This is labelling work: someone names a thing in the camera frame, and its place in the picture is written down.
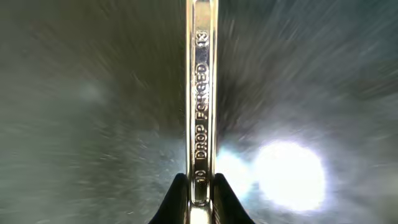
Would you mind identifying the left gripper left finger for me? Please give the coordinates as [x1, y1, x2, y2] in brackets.
[148, 173, 190, 224]

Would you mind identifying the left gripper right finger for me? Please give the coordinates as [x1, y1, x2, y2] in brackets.
[213, 173, 256, 224]

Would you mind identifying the wrench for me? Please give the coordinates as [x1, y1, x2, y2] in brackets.
[185, 0, 219, 224]

